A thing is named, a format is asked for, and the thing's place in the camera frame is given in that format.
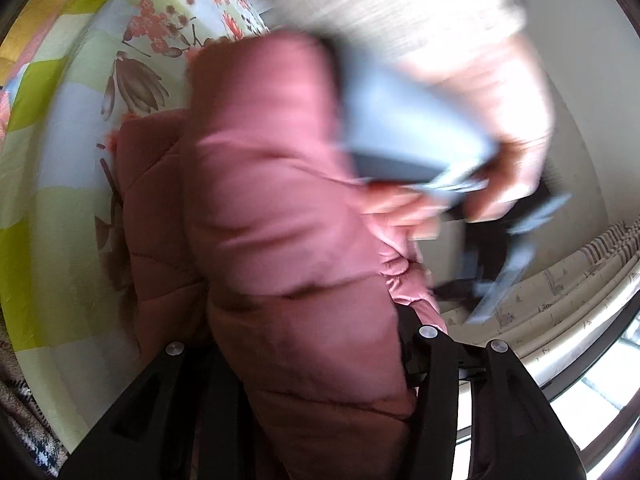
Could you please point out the striped printed curtain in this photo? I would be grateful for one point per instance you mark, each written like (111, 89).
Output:
(550, 285)

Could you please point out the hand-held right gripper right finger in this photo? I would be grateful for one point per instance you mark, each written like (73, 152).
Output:
(440, 385)

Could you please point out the floral bed sheet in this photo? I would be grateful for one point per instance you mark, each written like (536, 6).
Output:
(65, 160)

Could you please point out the pink quilted jacket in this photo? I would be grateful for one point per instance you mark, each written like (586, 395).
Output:
(260, 185)

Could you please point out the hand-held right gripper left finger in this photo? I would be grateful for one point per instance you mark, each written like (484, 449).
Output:
(150, 410)

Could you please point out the plaid rug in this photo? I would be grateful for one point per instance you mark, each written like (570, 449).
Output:
(25, 420)

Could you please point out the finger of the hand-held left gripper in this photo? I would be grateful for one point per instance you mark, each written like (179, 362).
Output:
(495, 285)
(535, 215)

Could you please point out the dark window frame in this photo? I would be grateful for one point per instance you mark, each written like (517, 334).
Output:
(595, 355)

